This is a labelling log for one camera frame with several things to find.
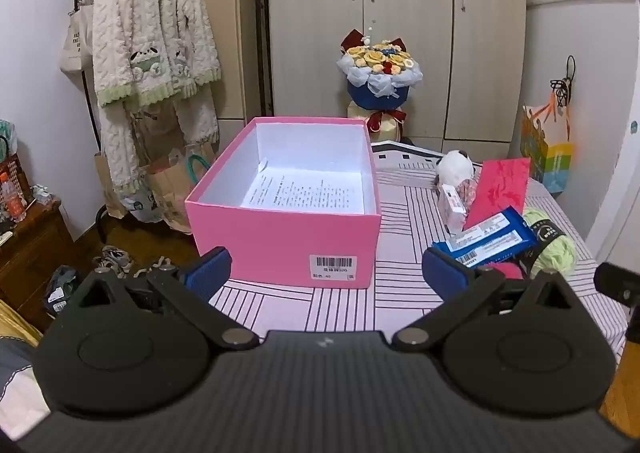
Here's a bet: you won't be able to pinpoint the pink cardboard box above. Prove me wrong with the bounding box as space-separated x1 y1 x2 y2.
184 116 383 290

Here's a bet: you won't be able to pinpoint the grey white garment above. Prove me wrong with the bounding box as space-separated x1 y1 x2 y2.
0 333 51 439

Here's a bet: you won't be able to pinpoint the orange drink bottle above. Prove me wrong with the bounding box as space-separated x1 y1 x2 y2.
0 172 27 221

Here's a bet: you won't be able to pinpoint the yellow flower bouquet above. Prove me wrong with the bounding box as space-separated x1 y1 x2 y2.
336 25 423 144

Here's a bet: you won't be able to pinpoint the black clothes rack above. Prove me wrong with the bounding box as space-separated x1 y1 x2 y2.
72 0 275 246

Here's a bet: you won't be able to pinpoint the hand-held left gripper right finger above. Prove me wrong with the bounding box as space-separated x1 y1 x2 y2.
392 247 576 351

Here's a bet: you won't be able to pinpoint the white printed shopping bag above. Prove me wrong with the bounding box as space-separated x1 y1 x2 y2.
122 183 166 224

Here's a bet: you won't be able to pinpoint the white plush dog toy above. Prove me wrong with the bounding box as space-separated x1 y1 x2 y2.
434 149 483 186

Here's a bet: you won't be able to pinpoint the large brown paper bag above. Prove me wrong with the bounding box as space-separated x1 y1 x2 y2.
145 143 216 234

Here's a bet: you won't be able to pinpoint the red woven basket bag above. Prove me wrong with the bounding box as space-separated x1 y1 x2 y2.
0 153 31 194

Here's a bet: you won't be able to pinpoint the brown wooden cabinet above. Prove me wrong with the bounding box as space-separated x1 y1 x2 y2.
0 200 83 329

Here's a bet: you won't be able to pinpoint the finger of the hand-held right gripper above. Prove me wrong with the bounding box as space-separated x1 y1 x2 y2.
594 261 640 316

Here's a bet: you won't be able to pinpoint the canvas tote bag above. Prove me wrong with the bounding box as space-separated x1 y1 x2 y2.
60 0 98 94

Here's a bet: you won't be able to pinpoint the striped bed sheet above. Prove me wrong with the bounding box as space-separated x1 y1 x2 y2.
207 140 628 349

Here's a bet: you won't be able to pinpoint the white green fleece pajama jacket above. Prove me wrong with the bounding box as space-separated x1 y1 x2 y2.
91 0 222 108

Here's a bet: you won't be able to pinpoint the white purple toothpaste tube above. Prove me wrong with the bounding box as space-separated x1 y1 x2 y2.
438 181 473 235

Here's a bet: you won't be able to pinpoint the white green plastic bag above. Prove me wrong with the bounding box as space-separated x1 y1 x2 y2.
0 120 18 158

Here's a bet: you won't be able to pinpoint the green yarn ball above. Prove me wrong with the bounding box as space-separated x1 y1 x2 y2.
520 207 578 279

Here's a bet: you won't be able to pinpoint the dark plastic bag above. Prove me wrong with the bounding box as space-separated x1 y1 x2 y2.
45 265 83 316

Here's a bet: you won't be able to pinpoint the blue packet with white label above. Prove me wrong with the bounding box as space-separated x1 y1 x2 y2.
431 225 542 269
450 206 531 241

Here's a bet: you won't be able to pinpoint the beige wardrobe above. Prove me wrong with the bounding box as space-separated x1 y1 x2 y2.
265 0 531 154

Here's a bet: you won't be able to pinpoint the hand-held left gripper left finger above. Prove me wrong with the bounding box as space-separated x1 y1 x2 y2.
71 247 261 351

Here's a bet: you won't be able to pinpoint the printed paper sheet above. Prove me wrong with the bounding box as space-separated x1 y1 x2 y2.
240 160 363 216

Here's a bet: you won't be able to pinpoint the red envelope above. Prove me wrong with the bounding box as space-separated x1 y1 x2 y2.
464 157 532 234

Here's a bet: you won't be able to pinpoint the grey sneaker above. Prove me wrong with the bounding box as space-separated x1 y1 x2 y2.
92 245 133 274
132 255 173 276

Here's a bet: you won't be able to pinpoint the pink soft cloth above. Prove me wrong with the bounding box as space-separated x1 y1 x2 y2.
487 260 526 281

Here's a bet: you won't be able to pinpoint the white green fleece pajama pants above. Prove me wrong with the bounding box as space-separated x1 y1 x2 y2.
97 83 221 194

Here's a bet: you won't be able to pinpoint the white refrigerator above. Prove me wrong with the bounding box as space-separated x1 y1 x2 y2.
510 0 640 259

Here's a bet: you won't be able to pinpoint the colourful gift bag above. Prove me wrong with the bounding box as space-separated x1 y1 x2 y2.
520 103 576 196

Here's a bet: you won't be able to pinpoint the yellow cloth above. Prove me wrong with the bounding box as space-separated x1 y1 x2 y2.
0 300 43 349

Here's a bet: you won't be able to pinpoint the black cords on hook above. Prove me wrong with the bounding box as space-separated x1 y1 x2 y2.
549 54 577 108

